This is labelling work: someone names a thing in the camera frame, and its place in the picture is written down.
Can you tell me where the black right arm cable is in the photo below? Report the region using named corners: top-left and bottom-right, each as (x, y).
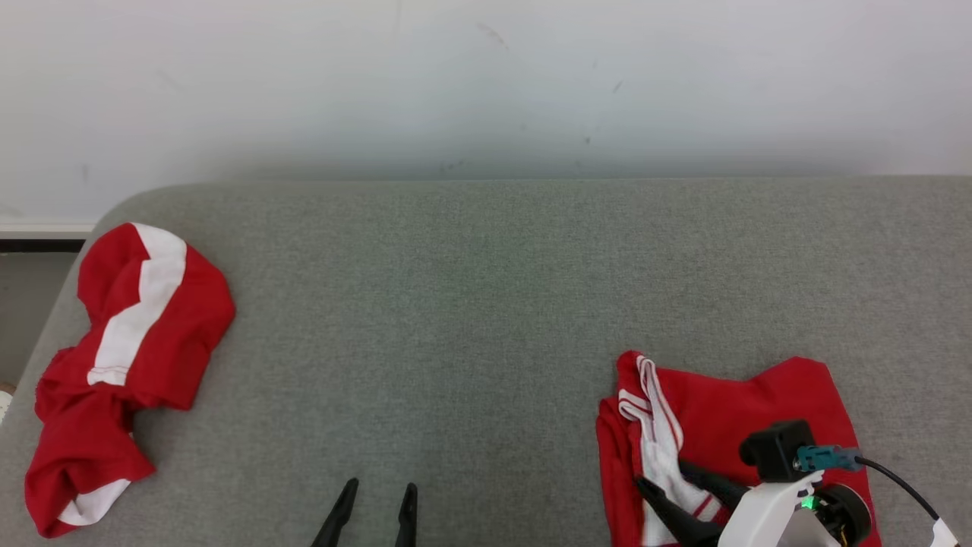
top-left (854, 454), bottom-right (944, 525)

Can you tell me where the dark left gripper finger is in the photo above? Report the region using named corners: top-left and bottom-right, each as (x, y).
top-left (393, 482), bottom-right (419, 547)
top-left (310, 476), bottom-right (360, 547)

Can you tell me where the grey fabric sofa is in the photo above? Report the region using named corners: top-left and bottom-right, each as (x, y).
top-left (0, 176), bottom-right (972, 547)

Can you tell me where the white and black skirting board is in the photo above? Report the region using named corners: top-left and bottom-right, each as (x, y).
top-left (0, 223), bottom-right (96, 253)

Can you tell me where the red garment with white panel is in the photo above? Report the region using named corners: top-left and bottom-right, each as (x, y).
top-left (24, 222), bottom-right (236, 539)

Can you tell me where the teal right cable connector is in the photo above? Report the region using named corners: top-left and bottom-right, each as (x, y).
top-left (794, 444), bottom-right (864, 473)

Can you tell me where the red Bulls number jersey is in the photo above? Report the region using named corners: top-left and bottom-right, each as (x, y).
top-left (596, 349), bottom-right (882, 547)

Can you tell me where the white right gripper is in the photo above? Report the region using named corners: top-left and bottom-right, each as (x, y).
top-left (634, 460), bottom-right (825, 547)

